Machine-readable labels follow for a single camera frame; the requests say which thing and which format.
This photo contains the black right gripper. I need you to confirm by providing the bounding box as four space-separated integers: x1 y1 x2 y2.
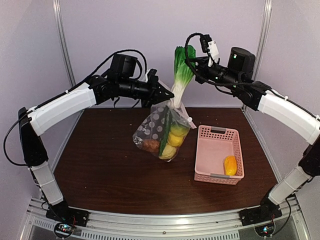
185 55 241 92

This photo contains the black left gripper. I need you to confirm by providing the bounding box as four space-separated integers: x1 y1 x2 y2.
118 73 175 108

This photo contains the green bok choy toy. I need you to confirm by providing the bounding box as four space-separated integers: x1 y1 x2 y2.
171 46 194 109

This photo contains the green cucumber toy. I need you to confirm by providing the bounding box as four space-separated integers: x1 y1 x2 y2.
158 106 172 156

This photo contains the clear zip top bag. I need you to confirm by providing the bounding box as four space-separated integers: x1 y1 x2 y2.
132 100 196 162

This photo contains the yellow lemon toy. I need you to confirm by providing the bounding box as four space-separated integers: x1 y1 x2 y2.
167 132 184 147
170 124 190 137

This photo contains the brown croissant toy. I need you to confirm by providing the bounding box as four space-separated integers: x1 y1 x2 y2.
142 139 160 154

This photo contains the pale yellow walnut-shaped toy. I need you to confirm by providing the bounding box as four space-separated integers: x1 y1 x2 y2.
159 144 178 161

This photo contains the pink plastic basket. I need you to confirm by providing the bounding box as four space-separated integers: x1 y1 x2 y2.
194 125 245 185

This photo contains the orange mango toy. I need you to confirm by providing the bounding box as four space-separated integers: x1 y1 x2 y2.
224 155 237 176

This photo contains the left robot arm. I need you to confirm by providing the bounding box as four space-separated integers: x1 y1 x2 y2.
18 50 174 222

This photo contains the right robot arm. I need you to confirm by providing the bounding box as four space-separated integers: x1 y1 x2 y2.
185 47 320 221

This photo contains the left round circuit board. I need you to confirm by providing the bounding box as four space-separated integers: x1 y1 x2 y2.
53 222 75 239

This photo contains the round circuit board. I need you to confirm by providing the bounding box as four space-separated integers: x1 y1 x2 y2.
254 222 275 238
53 222 75 239

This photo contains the right round circuit board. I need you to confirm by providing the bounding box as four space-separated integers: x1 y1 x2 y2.
254 222 275 238

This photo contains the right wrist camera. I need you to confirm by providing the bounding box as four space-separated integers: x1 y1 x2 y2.
200 34 220 67

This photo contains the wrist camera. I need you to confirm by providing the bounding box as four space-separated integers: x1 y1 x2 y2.
200 34 220 67
142 68 157 83

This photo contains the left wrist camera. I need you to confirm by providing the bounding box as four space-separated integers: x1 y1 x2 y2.
142 68 157 83

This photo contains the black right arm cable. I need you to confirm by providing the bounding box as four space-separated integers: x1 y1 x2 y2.
184 31 251 87

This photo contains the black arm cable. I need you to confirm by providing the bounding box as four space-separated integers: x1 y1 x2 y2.
2 49 148 166
184 31 251 87

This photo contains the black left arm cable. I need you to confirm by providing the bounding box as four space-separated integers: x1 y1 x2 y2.
2 49 148 166

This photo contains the right aluminium frame post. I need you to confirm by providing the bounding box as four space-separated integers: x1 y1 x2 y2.
256 0 273 58

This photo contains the aluminium frame post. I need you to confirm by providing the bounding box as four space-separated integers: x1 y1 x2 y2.
52 0 76 87
256 0 273 58

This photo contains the left aluminium frame post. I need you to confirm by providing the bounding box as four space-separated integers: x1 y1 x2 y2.
52 0 76 87

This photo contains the front aluminium rail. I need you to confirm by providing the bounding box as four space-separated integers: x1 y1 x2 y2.
24 206 305 240

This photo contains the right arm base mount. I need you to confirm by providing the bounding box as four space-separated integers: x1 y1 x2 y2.
238 205 283 226

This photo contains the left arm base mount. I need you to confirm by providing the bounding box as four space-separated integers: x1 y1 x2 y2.
45 208 89 227

